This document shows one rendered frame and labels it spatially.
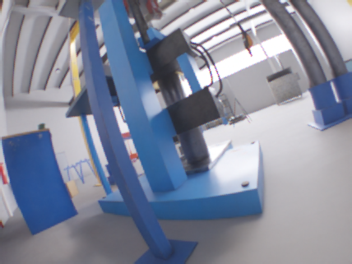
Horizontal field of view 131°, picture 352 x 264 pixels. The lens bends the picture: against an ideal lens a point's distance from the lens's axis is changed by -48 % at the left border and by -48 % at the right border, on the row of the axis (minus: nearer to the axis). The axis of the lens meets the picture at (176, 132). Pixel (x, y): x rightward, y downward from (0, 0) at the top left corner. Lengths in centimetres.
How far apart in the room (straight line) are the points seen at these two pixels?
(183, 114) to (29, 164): 148
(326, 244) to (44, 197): 183
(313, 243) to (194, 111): 87
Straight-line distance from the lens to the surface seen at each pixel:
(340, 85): 177
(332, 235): 52
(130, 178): 46
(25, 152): 171
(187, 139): 122
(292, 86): 895
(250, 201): 62
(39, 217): 169
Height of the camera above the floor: 39
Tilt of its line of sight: 2 degrees up
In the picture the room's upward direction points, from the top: 21 degrees counter-clockwise
